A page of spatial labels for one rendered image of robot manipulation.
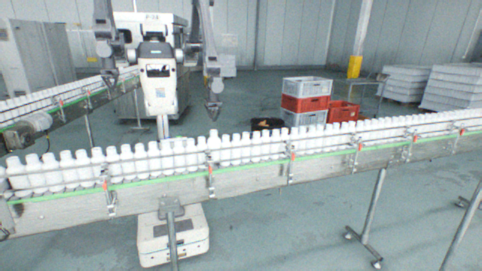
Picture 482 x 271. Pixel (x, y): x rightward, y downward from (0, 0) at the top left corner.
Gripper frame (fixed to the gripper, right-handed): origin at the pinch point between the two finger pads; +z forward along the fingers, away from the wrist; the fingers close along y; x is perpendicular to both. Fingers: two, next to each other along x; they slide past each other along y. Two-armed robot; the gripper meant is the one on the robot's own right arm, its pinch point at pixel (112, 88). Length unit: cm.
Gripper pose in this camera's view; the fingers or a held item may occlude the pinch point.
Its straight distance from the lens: 128.9
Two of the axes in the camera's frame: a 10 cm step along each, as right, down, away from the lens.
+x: 9.4, -1.0, 3.2
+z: -0.3, 9.3, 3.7
